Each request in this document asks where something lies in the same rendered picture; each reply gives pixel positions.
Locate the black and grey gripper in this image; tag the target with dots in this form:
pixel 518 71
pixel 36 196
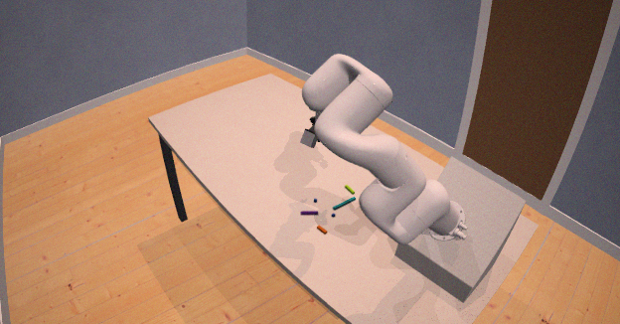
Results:
pixel 314 118

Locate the turquoise rod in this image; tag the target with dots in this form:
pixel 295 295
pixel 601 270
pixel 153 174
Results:
pixel 344 203

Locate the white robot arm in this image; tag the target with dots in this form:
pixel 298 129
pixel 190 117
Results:
pixel 394 202

